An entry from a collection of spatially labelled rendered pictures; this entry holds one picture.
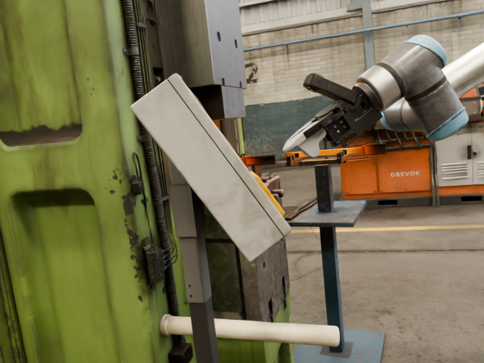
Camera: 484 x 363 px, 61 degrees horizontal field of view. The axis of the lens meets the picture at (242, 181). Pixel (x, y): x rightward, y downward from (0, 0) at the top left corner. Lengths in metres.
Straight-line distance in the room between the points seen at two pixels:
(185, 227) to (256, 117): 8.39
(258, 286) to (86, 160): 0.60
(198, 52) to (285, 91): 7.82
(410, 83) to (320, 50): 8.05
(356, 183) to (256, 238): 4.28
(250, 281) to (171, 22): 0.77
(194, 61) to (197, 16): 0.12
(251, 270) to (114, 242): 0.41
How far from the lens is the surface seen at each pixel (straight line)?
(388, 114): 1.08
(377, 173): 4.85
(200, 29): 1.19
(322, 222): 1.69
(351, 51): 8.90
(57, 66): 1.17
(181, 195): 0.74
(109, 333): 1.25
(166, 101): 0.57
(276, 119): 9.00
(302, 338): 1.01
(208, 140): 0.57
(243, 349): 1.36
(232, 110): 1.26
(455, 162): 4.91
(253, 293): 1.26
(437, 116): 0.95
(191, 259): 0.77
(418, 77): 0.92
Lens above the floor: 1.13
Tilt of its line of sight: 8 degrees down
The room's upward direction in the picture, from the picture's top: 6 degrees counter-clockwise
